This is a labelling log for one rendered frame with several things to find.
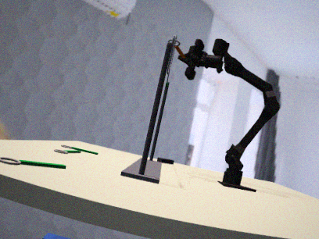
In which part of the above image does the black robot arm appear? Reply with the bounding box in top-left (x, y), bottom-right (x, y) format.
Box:
top-left (188, 38), bottom-right (280, 186)

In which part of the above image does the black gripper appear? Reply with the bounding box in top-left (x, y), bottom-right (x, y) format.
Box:
top-left (178, 39), bottom-right (209, 80)

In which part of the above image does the blue block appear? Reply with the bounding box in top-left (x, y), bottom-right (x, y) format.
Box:
top-left (42, 233), bottom-right (71, 239)

